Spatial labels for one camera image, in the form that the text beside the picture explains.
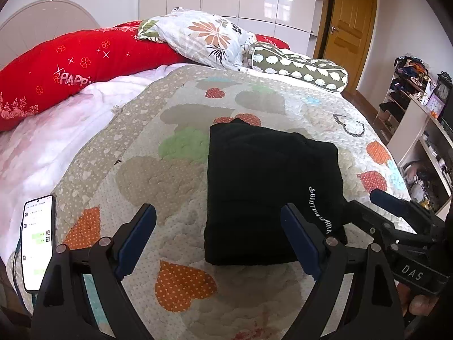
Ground smartphone with lit screen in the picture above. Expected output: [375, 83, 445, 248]
[21, 195, 55, 293]

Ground white floral pillow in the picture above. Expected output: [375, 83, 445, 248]
[137, 8, 257, 70]

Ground green white patterned bolster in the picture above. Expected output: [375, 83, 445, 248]
[247, 41, 349, 93]

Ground pink white bed sheet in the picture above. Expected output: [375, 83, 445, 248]
[1, 64, 180, 262]

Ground wooden door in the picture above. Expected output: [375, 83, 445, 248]
[323, 0, 378, 94]

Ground cluttered white shelf unit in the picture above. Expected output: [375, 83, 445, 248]
[373, 54, 452, 219]

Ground black pants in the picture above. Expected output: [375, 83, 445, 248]
[204, 119, 348, 266]

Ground small desk clock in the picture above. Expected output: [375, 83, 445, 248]
[435, 71, 452, 104]

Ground right hand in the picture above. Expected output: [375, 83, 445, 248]
[397, 282, 439, 316]

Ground round beige headboard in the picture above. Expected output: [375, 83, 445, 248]
[0, 0, 100, 68]

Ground red long pillow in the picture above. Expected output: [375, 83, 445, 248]
[0, 20, 291, 133]

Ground heart pattern quilt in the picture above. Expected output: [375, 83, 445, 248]
[31, 64, 413, 340]

